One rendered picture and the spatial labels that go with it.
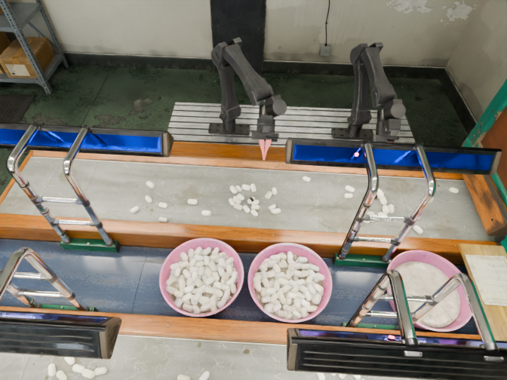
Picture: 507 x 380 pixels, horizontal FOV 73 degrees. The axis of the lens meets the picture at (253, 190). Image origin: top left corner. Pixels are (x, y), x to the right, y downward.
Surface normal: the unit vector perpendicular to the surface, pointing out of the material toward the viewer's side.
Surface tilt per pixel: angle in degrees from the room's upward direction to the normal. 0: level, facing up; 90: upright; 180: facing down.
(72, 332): 66
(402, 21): 90
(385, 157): 58
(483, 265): 0
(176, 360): 0
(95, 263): 0
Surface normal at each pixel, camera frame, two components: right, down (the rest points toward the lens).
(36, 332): -0.02, 0.33
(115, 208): 0.03, -0.63
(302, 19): -0.03, 0.77
